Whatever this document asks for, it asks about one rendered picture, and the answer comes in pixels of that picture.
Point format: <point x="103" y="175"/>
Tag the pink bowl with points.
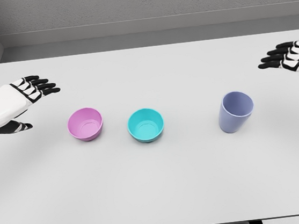
<point x="85" y="124"/>

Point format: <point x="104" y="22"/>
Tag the lavender cup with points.
<point x="234" y="113"/>

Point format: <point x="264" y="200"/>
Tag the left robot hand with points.
<point x="1" y="104"/>

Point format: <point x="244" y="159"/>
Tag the teal bowl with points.
<point x="145" y="126"/>

